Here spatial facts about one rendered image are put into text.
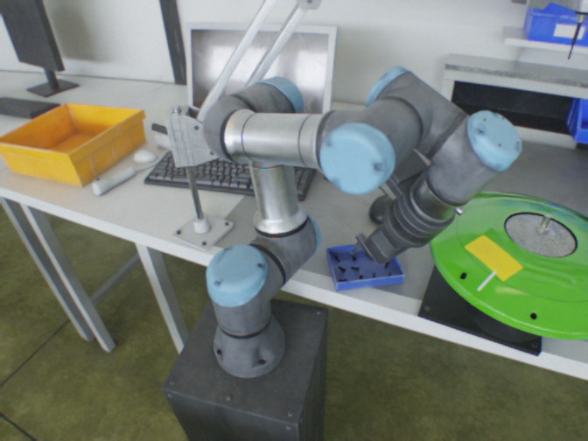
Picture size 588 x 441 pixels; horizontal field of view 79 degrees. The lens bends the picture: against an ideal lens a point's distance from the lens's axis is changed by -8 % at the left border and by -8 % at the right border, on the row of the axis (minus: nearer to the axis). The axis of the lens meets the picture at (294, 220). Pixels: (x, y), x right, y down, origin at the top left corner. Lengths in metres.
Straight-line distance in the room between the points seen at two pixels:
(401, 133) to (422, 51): 1.12
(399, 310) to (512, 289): 0.22
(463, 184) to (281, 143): 0.20
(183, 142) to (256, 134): 0.34
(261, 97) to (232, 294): 0.27
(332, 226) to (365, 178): 0.53
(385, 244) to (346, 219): 0.33
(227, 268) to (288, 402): 0.24
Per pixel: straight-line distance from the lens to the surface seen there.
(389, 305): 0.70
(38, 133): 1.48
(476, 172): 0.42
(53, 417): 1.87
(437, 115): 0.42
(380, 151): 0.32
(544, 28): 1.23
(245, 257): 0.57
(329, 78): 1.10
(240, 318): 0.59
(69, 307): 1.84
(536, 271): 0.58
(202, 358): 0.73
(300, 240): 0.62
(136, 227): 0.94
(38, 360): 2.09
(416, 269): 0.78
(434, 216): 0.48
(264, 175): 0.56
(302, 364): 0.70
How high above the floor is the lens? 1.44
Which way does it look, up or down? 38 degrees down
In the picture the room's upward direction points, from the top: 3 degrees counter-clockwise
